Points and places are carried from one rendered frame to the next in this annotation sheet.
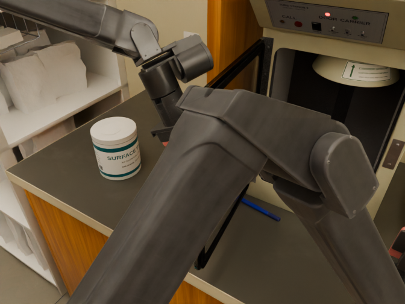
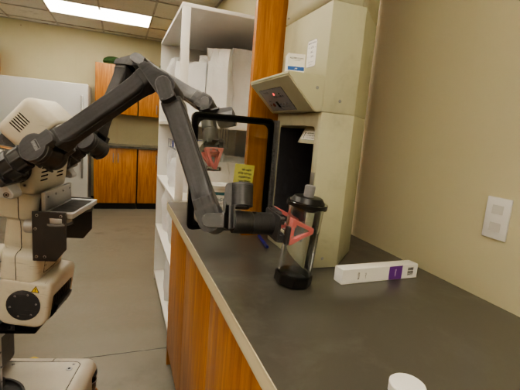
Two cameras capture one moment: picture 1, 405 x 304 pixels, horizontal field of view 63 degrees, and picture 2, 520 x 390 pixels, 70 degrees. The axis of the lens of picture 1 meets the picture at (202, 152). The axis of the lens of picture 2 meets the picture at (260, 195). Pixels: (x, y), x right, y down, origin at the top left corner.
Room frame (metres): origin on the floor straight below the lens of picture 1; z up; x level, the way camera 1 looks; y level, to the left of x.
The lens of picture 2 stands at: (-0.44, -0.93, 1.34)
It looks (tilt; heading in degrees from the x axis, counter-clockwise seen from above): 10 degrees down; 37
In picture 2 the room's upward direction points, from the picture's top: 5 degrees clockwise
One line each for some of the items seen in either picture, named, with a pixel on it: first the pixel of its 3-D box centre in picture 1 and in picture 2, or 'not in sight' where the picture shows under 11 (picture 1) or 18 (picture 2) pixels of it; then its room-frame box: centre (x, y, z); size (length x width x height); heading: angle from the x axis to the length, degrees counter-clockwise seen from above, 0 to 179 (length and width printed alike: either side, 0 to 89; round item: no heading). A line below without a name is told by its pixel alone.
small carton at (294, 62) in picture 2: not in sight; (294, 66); (0.52, -0.29, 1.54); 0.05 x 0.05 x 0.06; 43
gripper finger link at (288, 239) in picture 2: not in sight; (294, 228); (0.35, -0.45, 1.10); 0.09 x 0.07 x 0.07; 147
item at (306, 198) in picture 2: not in sight; (308, 197); (0.41, -0.45, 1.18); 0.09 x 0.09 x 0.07
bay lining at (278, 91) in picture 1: (334, 113); (323, 180); (0.71, -0.32, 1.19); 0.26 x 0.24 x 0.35; 58
